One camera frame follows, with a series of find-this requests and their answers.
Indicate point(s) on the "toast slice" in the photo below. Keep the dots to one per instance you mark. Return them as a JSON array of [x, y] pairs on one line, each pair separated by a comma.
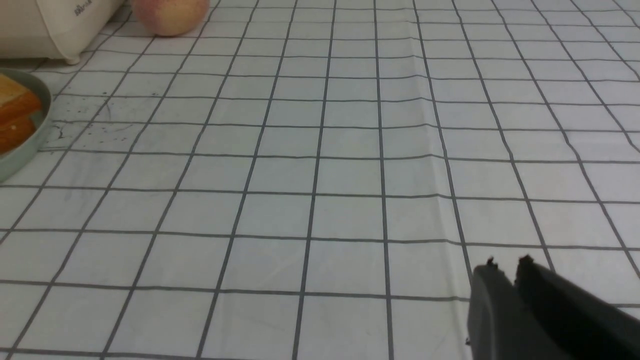
[[14, 132], [16, 100]]

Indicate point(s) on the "pink peach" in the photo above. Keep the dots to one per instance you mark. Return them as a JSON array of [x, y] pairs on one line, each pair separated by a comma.
[[170, 18]]

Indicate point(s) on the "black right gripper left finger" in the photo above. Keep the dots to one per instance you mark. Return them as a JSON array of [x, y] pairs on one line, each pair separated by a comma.
[[499, 324]]

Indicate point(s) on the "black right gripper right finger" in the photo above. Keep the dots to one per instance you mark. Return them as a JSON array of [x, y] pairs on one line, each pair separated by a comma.
[[581, 324]]

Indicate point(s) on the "white grid tablecloth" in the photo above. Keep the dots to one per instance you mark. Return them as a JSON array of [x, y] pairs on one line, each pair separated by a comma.
[[317, 179]]

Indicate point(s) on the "cream white toaster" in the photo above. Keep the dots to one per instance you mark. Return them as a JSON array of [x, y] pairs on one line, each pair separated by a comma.
[[52, 29]]

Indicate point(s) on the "light green plate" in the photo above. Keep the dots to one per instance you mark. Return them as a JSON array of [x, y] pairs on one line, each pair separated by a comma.
[[15, 160]]

